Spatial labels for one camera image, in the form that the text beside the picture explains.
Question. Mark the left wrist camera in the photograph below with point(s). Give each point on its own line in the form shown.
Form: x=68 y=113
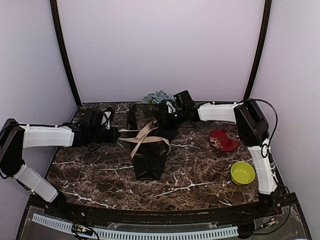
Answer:
x=108 y=116

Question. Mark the right black frame post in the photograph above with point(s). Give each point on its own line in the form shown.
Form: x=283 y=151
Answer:
x=259 y=49

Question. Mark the red floral plate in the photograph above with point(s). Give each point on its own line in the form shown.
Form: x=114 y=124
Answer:
x=223 y=140

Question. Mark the black wrapping paper sheet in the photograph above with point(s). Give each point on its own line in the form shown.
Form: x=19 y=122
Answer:
x=150 y=160

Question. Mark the black front table rail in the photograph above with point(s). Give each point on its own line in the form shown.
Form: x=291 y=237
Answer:
x=230 y=214

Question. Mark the grey slotted cable duct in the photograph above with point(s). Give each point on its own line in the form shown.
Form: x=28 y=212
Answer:
x=98 y=233

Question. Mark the beige satin ribbon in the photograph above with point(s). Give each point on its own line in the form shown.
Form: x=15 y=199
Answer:
x=143 y=137

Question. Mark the left black frame post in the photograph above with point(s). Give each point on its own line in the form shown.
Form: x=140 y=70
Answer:
x=63 y=51

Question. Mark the blue hydrangea flower stem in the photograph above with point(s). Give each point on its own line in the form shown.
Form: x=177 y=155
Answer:
x=155 y=97

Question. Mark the black frame post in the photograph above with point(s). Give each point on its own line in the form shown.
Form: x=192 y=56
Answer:
x=63 y=51
x=259 y=49

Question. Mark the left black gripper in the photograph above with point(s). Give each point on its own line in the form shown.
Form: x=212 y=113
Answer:
x=113 y=137

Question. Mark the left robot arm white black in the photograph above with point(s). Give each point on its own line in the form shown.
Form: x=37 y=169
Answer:
x=26 y=149

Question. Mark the lime green bowl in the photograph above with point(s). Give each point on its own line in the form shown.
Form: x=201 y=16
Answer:
x=242 y=173

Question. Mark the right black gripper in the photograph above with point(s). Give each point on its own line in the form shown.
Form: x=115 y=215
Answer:
x=167 y=121

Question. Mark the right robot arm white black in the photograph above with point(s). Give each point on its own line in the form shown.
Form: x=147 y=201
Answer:
x=253 y=132

